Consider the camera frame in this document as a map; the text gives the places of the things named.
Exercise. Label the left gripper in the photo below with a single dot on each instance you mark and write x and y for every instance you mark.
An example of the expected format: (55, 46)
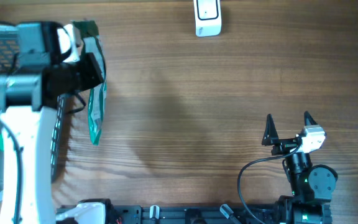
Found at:
(89, 61)

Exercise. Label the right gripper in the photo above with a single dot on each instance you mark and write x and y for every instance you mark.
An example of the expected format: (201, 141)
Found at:
(271, 137)

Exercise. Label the green 3M glove packet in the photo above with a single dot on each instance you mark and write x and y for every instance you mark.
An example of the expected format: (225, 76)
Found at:
(89, 34)

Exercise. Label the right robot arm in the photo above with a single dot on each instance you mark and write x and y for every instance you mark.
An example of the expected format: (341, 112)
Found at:
(312, 186)

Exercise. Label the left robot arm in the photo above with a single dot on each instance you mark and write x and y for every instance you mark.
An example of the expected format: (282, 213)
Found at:
(29, 97)

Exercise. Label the white barcode scanner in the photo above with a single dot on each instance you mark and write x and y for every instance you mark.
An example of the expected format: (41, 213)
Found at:
(208, 17)

